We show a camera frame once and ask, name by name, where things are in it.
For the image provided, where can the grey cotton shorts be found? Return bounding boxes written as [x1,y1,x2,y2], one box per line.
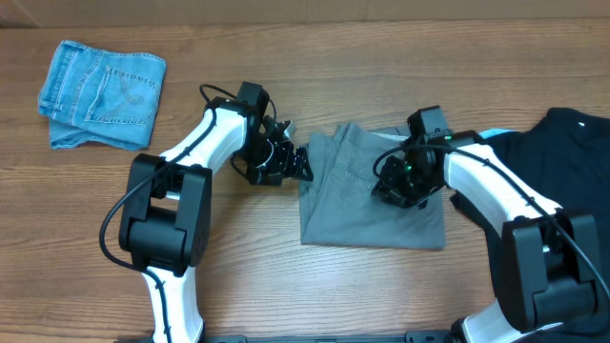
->
[298,123,446,250]

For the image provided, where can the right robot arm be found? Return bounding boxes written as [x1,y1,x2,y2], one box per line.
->
[372,106,609,343]

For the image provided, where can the black garment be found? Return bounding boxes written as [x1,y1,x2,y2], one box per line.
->
[449,107,610,334]

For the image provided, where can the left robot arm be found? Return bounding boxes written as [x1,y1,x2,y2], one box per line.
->
[118,82,314,342]

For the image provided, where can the light blue cloth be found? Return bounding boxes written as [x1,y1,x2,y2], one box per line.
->
[479,128,513,139]

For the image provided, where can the folded blue denim jeans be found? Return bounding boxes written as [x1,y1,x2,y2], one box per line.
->
[38,40,167,151]

